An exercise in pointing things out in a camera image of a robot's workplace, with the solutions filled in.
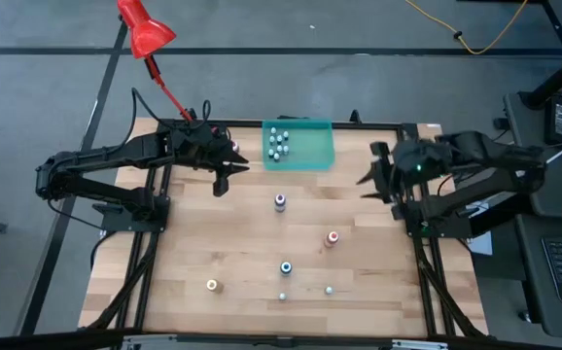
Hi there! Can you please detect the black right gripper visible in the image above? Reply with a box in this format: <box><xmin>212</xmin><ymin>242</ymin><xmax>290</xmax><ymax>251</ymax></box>
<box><xmin>355</xmin><ymin>139</ymin><xmax>453</xmax><ymax>222</ymax></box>

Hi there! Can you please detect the black frame crossbeam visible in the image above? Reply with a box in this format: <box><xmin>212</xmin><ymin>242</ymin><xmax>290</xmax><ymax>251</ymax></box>
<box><xmin>0</xmin><ymin>326</ymin><xmax>562</xmax><ymax>350</ymax></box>

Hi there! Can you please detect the black desk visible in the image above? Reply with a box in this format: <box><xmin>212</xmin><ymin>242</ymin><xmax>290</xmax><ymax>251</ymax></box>
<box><xmin>512</xmin><ymin>213</ymin><xmax>562</xmax><ymax>341</ymax></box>

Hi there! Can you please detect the white paper sheet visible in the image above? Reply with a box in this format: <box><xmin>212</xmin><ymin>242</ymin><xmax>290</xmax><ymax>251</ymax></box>
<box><xmin>466</xmin><ymin>230</ymin><xmax>494</xmax><ymax>257</ymax></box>

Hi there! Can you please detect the red desk lamp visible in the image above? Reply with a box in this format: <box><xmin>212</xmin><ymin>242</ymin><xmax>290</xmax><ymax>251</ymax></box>
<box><xmin>117</xmin><ymin>0</ymin><xmax>224</xmax><ymax>147</ymax></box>

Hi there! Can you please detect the grey desk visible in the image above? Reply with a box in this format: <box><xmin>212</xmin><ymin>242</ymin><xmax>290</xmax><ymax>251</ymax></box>
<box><xmin>503</xmin><ymin>90</ymin><xmax>562</xmax><ymax>221</ymax></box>

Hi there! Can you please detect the silver metal bracket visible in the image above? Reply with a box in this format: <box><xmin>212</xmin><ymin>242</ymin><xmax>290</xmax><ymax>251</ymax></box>
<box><xmin>390</xmin><ymin>338</ymin><xmax>450</xmax><ymax>350</ymax></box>
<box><xmin>119</xmin><ymin>333</ymin><xmax>181</xmax><ymax>350</ymax></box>

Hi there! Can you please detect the teal plastic bin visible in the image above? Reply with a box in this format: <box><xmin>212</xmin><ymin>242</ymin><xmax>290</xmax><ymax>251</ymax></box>
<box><xmin>261</xmin><ymin>119</ymin><xmax>335</xmax><ymax>172</ymax></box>

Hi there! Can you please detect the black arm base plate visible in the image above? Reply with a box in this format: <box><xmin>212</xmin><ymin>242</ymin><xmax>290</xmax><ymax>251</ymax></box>
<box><xmin>403</xmin><ymin>198</ymin><xmax>474</xmax><ymax>240</ymax></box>
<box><xmin>90</xmin><ymin>192</ymin><xmax>171</xmax><ymax>233</ymax></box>

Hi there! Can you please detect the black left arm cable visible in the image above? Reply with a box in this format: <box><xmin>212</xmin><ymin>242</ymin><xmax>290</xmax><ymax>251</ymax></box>
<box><xmin>129</xmin><ymin>86</ymin><xmax>213</xmax><ymax>128</ymax></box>

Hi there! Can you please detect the yellow extension cord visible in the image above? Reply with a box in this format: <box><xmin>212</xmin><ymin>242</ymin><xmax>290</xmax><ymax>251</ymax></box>
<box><xmin>404</xmin><ymin>0</ymin><xmax>530</xmax><ymax>55</ymax></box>

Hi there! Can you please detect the black aluminium frame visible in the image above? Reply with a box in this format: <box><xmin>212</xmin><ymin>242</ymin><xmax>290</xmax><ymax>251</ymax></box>
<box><xmin>79</xmin><ymin>118</ymin><xmax>489</xmax><ymax>341</ymax></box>

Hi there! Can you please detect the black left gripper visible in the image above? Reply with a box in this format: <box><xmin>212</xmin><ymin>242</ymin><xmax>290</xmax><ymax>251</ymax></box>
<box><xmin>166</xmin><ymin>121</ymin><xmax>252</xmax><ymax>199</ymax></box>

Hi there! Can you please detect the black stand leg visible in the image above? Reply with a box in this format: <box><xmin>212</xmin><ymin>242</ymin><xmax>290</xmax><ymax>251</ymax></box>
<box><xmin>518</xmin><ymin>42</ymin><xmax>562</xmax><ymax>111</ymax></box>

